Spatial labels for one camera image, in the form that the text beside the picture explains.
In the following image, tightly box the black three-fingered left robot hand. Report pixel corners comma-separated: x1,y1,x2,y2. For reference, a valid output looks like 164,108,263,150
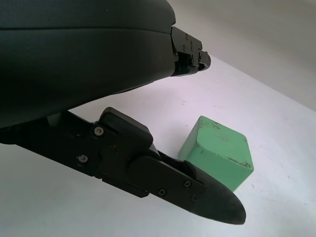
0,0,247,226

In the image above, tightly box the green wooden block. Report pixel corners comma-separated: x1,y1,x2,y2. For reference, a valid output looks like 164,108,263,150
177,115,255,193

